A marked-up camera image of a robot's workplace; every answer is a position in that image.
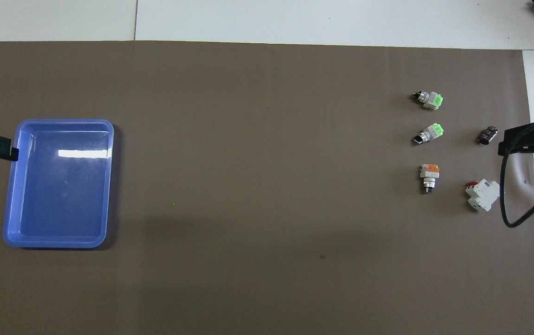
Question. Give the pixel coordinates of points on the orange and white selector switch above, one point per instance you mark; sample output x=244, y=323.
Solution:
x=430, y=173

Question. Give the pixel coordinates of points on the blue plastic tray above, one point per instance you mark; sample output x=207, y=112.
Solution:
x=62, y=200

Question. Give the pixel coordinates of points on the white circuit breaker red lever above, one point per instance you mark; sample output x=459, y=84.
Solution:
x=483, y=194

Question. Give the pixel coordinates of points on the small dark terminal block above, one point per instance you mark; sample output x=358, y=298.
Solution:
x=488, y=135

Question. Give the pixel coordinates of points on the green and white selector switch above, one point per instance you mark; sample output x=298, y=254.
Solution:
x=430, y=133
x=430, y=99

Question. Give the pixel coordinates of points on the brown paper table mat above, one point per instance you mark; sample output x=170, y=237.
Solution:
x=267, y=186

